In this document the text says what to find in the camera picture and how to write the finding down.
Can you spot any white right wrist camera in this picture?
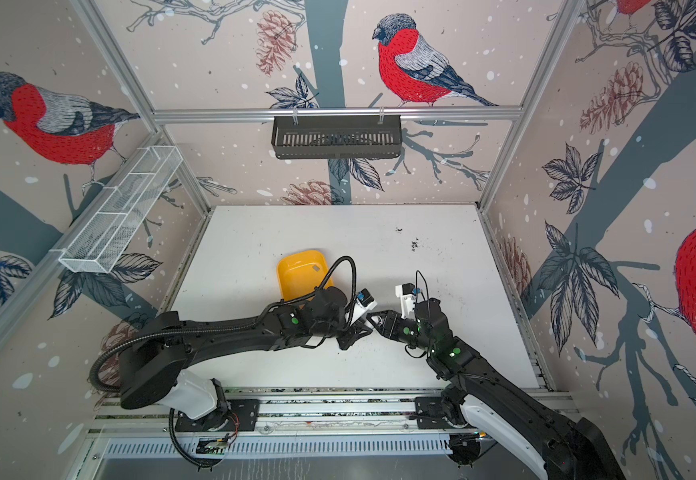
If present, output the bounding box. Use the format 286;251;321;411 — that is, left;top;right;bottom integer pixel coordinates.
395;283;420;320

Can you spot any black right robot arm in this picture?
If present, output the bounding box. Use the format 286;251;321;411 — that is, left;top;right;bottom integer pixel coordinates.
367;298;625;479

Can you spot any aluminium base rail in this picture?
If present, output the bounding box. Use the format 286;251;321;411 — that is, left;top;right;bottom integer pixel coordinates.
87;389;507;460

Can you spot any aluminium frame corner post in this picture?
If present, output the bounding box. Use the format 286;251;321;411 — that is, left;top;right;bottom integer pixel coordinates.
70;0;212;211

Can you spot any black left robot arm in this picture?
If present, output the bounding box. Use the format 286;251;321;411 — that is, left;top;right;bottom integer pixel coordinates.
89;280;377;420

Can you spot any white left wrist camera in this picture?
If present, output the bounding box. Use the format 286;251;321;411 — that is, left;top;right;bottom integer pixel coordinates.
351;289;378;323

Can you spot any white wire mesh basket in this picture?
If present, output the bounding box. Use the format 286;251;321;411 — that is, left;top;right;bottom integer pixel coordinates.
59;145;183;273

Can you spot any black hanging wire basket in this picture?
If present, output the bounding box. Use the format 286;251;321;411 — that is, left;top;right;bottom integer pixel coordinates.
271;115;403;160

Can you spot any aluminium top crossbar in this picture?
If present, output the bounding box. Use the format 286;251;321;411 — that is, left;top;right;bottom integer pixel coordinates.
152;105;524;125

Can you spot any yellow plastic tray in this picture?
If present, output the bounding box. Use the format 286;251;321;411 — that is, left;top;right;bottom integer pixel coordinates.
277;250;329;301

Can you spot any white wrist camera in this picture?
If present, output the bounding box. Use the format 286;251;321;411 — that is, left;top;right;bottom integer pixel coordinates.
395;283;420;320
351;289;378;323

